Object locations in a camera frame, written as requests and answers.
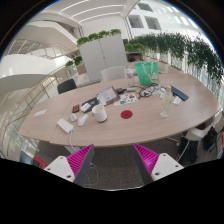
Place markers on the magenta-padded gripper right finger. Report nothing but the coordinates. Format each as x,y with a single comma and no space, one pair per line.
165,166

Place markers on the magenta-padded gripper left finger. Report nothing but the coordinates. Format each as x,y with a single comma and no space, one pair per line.
63,166

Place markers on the white power strip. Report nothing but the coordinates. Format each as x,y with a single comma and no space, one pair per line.
65,125

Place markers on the white chair with dark seat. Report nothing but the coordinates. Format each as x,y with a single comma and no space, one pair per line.
200,131

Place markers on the small white grey device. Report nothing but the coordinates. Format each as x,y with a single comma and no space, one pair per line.
73,117

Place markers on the black backpack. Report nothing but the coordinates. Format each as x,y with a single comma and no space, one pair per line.
210,138

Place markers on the small white paper note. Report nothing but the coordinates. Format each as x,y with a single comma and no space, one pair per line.
40,113

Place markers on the small black red box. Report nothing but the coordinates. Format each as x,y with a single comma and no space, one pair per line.
76,108

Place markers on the white mug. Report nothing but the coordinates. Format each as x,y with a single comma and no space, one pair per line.
99,113

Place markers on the flat round red coaster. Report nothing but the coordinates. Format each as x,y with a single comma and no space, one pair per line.
126,114

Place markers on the small clear plastic packet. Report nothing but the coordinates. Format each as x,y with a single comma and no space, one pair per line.
177,100

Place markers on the black notebook with white card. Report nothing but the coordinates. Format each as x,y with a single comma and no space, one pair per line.
90,103

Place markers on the white sticker sheet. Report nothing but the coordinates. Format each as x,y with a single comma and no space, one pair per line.
126,99

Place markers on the black chair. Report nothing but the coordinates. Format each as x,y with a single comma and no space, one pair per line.
66,85

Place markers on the brown book with papers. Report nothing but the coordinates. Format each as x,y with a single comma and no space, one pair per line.
108,95

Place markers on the black power adapter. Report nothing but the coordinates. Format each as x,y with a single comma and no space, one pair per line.
120,90

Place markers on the green tote bag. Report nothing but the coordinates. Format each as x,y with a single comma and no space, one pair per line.
146,75

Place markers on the clear shaker bottle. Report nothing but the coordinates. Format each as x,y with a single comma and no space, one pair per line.
129,78

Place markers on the brown planter with plants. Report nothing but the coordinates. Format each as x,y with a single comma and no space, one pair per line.
80,68

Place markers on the white cabinet topped with plants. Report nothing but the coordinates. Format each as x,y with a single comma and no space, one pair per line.
100,56

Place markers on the row of green potted trees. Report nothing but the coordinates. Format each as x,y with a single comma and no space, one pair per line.
186,50

